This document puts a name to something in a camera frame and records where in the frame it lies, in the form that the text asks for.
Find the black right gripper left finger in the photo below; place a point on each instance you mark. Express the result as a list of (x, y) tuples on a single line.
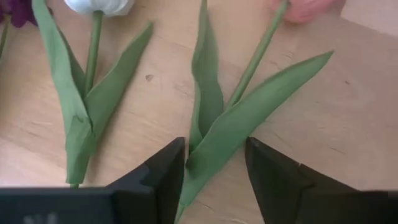
[(149, 193)]

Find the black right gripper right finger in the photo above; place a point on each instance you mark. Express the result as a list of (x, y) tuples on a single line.
[(280, 186)]

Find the pink artificial tulip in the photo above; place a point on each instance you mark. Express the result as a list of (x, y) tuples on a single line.
[(236, 124)]

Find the white artificial tulip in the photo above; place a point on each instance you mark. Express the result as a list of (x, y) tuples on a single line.
[(74, 124)]

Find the purple artificial flower spray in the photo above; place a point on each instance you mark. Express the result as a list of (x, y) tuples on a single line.
[(18, 12)]

